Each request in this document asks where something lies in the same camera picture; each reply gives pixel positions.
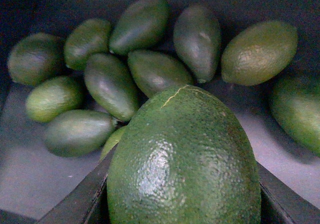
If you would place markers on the dark green avocado centre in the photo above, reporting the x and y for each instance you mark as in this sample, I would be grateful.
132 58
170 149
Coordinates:
154 71

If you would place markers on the light green avocado hidden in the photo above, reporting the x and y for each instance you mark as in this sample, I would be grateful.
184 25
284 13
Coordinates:
112 141

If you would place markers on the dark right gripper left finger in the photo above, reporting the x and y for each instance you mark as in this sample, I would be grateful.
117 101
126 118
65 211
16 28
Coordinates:
87 203

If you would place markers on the dark green avocado upright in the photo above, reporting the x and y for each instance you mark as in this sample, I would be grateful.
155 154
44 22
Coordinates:
197 41

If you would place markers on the light green round avocado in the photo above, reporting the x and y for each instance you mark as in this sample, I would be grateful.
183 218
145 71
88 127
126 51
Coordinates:
259 53

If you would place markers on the dark green avocado long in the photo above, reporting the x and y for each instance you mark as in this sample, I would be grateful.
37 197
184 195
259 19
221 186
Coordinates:
109 82

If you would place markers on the light green avocado lower left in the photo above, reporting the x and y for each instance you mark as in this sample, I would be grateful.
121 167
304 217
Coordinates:
54 97

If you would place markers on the green avocado right edge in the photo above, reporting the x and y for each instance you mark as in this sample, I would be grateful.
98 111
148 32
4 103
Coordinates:
294 103

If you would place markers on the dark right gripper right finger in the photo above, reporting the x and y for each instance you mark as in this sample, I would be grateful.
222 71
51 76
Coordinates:
280 204

